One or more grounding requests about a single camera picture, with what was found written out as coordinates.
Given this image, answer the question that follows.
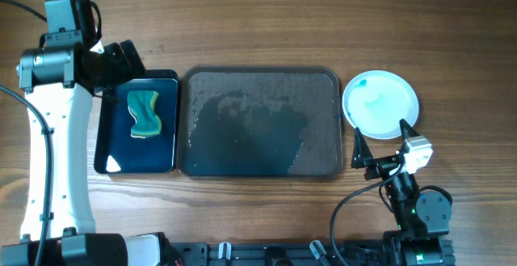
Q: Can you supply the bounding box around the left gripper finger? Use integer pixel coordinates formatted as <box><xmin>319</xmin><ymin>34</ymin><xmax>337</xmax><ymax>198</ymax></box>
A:
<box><xmin>120</xmin><ymin>40</ymin><xmax>146</xmax><ymax>78</ymax></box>
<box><xmin>93</xmin><ymin>88</ymin><xmax>120</xmax><ymax>104</ymax></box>

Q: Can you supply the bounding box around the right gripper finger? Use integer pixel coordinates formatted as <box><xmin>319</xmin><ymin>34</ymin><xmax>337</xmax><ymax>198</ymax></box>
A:
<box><xmin>399</xmin><ymin>119</ymin><xmax>420</xmax><ymax>151</ymax></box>
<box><xmin>351</xmin><ymin>127</ymin><xmax>373</xmax><ymax>168</ymax></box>

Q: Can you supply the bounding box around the white plate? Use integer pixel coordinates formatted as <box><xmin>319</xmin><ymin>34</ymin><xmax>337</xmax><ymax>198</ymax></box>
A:
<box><xmin>342</xmin><ymin>70</ymin><xmax>420</xmax><ymax>140</ymax></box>

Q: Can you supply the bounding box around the green yellow sponge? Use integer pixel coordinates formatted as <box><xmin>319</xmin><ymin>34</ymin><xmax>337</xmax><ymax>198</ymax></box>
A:
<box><xmin>127</xmin><ymin>91</ymin><xmax>162</xmax><ymax>138</ymax></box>

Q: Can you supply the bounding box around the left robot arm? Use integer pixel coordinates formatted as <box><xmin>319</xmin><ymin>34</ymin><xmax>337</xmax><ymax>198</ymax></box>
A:
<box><xmin>1</xmin><ymin>0</ymin><xmax>183</xmax><ymax>265</ymax></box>

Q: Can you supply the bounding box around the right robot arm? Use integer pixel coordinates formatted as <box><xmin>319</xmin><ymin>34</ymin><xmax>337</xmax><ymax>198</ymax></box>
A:
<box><xmin>351</xmin><ymin>119</ymin><xmax>455</xmax><ymax>265</ymax></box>

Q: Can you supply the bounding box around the black water-filled tray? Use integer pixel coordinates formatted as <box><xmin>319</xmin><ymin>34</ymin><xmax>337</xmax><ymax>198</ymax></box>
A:
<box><xmin>94</xmin><ymin>70</ymin><xmax>179</xmax><ymax>174</ymax></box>

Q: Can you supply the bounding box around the brown serving tray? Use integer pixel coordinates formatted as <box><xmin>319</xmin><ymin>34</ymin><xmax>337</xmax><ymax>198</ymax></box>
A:
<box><xmin>176</xmin><ymin>65</ymin><xmax>343</xmax><ymax>179</ymax></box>

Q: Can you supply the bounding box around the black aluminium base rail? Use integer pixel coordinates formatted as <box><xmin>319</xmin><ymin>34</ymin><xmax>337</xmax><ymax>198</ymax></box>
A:
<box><xmin>161</xmin><ymin>239</ymin><xmax>456</xmax><ymax>266</ymax></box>

